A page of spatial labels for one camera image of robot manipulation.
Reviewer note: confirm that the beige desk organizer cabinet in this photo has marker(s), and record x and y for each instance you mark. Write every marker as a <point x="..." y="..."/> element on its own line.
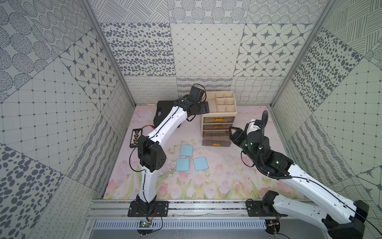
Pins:
<point x="221" y="104"/>

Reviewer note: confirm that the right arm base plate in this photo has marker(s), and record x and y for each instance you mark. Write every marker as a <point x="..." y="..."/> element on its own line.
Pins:
<point x="260" y="209"/>

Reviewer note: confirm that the blue sticky note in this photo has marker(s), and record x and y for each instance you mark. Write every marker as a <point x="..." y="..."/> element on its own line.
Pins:
<point x="201" y="164"/>
<point x="186" y="150"/>
<point x="182" y="165"/>

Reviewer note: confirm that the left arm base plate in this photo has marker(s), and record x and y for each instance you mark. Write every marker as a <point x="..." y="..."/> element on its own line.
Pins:
<point x="139" y="208"/>

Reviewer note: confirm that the black plastic tool case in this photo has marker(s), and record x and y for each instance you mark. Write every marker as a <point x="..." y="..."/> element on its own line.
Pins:
<point x="162" y="110"/>

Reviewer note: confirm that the grey transparent drawer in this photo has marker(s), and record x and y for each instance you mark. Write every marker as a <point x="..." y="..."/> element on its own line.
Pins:
<point x="214" y="120"/>

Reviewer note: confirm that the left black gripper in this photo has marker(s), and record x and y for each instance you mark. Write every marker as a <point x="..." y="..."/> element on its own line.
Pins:
<point x="201" y="108"/>

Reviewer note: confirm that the blue sticky note lower left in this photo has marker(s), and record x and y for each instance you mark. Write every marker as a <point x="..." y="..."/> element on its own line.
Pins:
<point x="182" y="165"/>

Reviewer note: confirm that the blue sticky note lower right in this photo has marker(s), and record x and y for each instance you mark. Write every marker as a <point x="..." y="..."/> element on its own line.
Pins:
<point x="201" y="164"/>

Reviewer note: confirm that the blue sticky note top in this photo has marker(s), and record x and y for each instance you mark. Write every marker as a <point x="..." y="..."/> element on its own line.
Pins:
<point x="186" y="150"/>

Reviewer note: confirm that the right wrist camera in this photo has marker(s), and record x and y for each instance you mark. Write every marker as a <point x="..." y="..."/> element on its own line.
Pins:
<point x="253" y="125"/>

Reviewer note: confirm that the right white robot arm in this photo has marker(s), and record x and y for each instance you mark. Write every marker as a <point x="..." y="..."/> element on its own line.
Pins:
<point x="337" y="215"/>

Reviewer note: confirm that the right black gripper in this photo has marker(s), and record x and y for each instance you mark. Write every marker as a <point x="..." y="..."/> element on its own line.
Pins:
<point x="239" y="134"/>

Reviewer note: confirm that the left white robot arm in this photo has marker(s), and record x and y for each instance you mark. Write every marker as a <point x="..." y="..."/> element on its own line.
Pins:
<point x="150" y="148"/>

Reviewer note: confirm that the aluminium mounting rail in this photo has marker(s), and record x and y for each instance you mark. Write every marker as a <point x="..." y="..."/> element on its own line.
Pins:
<point x="117" y="209"/>

